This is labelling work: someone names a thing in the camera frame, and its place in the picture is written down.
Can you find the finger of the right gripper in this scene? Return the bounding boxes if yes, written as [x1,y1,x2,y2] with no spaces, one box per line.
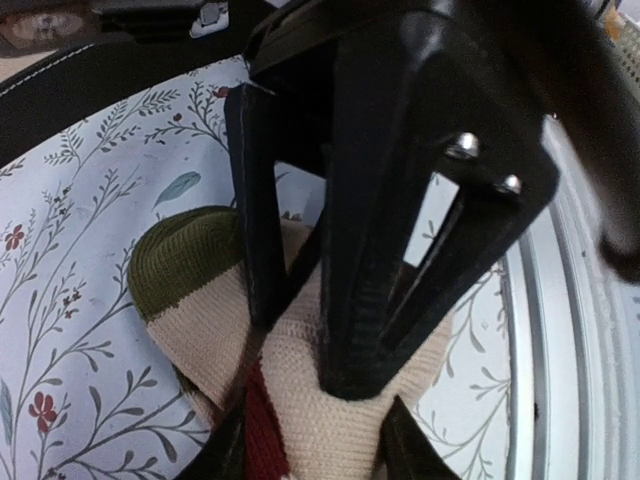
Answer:
[320,29,559,400]

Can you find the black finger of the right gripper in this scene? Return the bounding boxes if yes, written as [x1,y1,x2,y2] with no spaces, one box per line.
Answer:
[224,84,320,329]

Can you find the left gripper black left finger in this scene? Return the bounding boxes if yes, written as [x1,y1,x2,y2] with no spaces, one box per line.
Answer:
[182,360,263,480]

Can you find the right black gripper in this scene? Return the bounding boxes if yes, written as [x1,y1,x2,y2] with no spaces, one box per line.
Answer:
[245,1,639,280]

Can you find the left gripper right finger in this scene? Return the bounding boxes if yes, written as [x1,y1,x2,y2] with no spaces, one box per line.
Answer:
[372,395,458,480]

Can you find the beige striped ribbed sock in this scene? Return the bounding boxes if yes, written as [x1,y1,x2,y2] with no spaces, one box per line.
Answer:
[128,206,452,479]

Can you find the floral tablecloth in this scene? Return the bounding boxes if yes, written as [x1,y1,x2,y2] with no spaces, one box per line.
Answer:
[1,57,511,479]

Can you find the aluminium front rail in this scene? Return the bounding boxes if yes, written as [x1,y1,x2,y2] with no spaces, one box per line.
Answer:
[506,116,639,479]

